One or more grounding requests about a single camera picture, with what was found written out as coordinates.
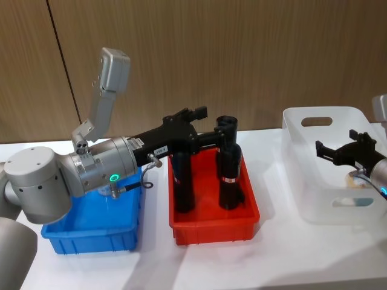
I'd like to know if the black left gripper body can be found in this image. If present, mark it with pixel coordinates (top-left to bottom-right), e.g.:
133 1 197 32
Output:
132 113 200 167

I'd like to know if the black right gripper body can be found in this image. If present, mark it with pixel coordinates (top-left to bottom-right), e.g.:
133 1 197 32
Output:
334 141 387 170

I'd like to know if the black bottle with red band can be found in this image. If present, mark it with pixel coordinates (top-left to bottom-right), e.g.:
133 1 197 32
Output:
215 115 246 211

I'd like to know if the translucent white plastic basket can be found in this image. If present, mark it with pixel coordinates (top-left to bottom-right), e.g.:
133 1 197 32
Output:
281 105 387 226

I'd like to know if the small blue tan package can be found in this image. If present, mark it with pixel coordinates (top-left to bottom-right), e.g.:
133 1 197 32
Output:
333 170 376 208

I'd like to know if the red plastic bin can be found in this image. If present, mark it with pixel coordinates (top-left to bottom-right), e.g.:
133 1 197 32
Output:
167 147 261 246

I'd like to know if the blue plastic bin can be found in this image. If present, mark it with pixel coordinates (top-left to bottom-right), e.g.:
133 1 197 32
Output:
41 165 143 255

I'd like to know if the white table cloth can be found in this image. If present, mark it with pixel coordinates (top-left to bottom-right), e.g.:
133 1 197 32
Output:
0 128 387 290

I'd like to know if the thin dark gripper cable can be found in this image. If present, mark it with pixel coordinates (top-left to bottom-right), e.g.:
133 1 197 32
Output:
110 153 163 199

